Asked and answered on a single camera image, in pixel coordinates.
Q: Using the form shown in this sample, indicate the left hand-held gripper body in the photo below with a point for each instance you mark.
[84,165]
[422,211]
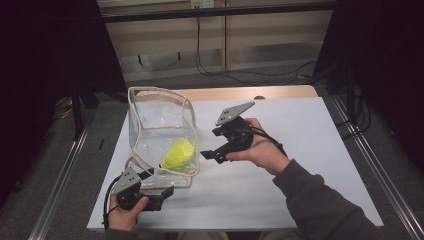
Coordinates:
[128,181]

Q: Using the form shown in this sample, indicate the black wall hook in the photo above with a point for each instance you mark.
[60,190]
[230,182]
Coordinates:
[140,60]

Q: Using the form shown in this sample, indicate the white wall socket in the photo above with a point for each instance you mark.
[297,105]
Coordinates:
[201,3]

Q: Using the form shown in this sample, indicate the clear plastic bag beige trim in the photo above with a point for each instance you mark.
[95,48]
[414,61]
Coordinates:
[156,126]

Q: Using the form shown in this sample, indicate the dark curtain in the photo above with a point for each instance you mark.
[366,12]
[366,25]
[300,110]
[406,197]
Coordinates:
[393,50]
[40,50]

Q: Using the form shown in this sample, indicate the black horizontal bar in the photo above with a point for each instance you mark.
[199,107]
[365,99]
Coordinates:
[216,11]

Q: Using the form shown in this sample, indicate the brown round table grommet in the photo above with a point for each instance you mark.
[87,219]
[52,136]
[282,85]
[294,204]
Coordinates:
[259,98]

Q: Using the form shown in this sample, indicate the aluminium floor rail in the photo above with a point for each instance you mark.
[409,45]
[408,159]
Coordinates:
[58,186]
[376,166]

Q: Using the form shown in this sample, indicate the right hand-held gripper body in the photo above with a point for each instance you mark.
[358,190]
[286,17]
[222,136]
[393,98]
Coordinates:
[238,133]

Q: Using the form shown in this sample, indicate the person's left hand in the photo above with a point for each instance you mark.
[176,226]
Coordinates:
[123,220]

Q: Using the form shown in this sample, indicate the yellow shuttlecock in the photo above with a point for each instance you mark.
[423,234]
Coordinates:
[186,146]
[168,162]
[180,155]

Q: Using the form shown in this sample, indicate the person's right hand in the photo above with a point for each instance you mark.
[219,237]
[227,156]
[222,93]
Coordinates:
[263,153]

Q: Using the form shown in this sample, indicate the white table sheet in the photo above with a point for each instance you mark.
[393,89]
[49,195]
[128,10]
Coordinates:
[233,200]

